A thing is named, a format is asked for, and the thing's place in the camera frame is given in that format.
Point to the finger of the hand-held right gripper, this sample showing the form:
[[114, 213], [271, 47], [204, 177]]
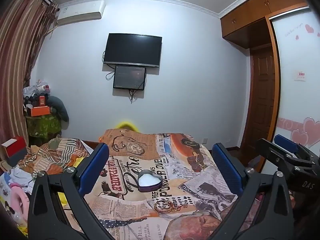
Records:
[[285, 142], [277, 158]]

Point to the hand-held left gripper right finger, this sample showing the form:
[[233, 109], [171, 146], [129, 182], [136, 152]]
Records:
[[226, 166]]

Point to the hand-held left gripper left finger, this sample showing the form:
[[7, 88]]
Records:
[[96, 166]]

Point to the purple heart-shaped tin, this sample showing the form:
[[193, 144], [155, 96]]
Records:
[[147, 187]]

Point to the tangle of jewelry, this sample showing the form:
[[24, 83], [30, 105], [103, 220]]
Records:
[[166, 205]]

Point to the striped brown cloth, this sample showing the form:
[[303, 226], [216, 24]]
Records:
[[60, 150]]

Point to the yellow cloth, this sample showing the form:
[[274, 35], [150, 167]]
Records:
[[63, 200]]

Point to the brown wooden door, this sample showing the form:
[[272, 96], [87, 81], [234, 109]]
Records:
[[262, 100]]

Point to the yellow object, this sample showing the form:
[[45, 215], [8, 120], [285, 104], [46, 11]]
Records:
[[126, 125]]

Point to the printed blanket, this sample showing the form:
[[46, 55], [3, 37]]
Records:
[[175, 160]]

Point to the green patterned cloth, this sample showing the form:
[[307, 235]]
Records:
[[42, 126]]

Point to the red and white paper note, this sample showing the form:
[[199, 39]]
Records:
[[300, 76]]

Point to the pink plush item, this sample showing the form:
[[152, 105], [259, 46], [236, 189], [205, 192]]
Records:
[[20, 200]]

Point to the red box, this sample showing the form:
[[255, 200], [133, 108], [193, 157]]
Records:
[[15, 146]]

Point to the small orange box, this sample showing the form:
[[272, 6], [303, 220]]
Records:
[[42, 101]]

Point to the cartoon print bag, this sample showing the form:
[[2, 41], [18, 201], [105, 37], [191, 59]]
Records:
[[6, 197]]

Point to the white plush toy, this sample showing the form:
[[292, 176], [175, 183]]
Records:
[[37, 88]]

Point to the wooden overhead cabinet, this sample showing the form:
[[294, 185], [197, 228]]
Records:
[[255, 12]]

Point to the striped brown curtain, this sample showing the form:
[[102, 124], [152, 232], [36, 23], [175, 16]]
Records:
[[17, 55]]

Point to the white air conditioner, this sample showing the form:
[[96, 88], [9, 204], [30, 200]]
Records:
[[80, 12]]

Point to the small black wall monitor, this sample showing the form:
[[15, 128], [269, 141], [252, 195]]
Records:
[[128, 78]]

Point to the black wall television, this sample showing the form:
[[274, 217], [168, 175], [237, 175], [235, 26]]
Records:
[[132, 48]]

